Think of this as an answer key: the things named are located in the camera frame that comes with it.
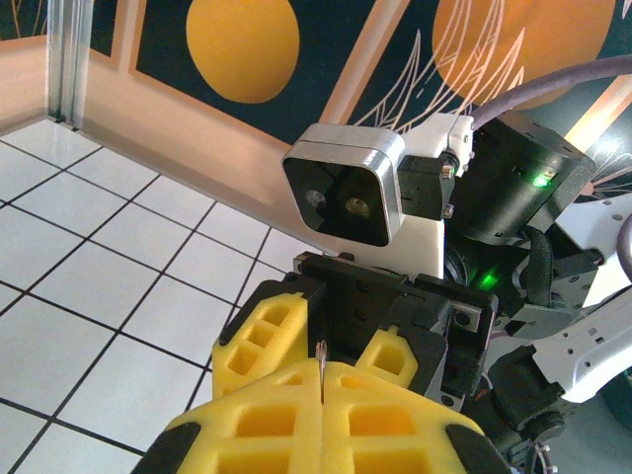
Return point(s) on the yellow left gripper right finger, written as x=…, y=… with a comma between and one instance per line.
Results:
x=395, y=429

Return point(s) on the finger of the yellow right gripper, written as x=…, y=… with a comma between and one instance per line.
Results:
x=390, y=353
x=266, y=336

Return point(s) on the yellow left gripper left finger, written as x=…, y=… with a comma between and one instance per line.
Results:
x=247, y=429

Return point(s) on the grey keyring holder with rings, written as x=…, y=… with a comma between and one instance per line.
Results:
x=321, y=365

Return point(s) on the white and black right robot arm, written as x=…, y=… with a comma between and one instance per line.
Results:
x=587, y=350

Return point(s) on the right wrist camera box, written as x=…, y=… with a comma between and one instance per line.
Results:
x=345, y=197

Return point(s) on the aluminium corner post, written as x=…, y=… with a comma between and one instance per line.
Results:
x=69, y=59

